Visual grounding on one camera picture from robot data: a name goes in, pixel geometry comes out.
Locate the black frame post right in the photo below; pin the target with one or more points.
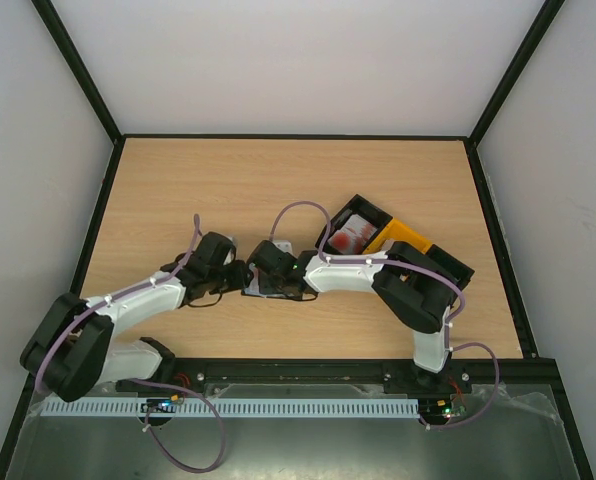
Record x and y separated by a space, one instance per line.
521 58

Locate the black frame post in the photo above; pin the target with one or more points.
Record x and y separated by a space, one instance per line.
521 58
67 48

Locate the left controller board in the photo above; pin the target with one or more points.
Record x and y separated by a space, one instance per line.
159 411

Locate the black card holder wallet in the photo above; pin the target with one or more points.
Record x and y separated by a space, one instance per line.
263 286

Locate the red striped card in tray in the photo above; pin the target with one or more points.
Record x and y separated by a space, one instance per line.
352 236

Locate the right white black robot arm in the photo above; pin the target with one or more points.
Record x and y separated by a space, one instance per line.
420 289

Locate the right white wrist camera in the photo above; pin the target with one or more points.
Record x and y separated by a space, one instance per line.
284 246

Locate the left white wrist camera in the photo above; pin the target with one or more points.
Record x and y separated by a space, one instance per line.
232 254

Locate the black tray left compartment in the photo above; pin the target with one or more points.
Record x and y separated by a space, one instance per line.
363 207

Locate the yellow tray middle compartment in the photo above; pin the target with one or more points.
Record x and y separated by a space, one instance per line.
396 230

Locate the black frame post left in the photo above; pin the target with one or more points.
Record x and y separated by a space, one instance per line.
67 48

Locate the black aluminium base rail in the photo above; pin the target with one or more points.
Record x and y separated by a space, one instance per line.
391 376

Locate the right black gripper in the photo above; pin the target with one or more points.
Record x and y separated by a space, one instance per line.
269 282

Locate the right controller board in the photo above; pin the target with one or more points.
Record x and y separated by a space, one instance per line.
443 410

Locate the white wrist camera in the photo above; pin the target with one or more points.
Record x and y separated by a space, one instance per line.
284 246
232 254

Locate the controller board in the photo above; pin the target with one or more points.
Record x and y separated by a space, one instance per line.
159 411
443 410

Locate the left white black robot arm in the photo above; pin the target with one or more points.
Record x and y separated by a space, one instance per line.
75 347

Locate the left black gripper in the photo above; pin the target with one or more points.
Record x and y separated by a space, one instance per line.
239 279

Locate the light blue slotted cable duct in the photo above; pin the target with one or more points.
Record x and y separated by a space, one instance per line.
108 407

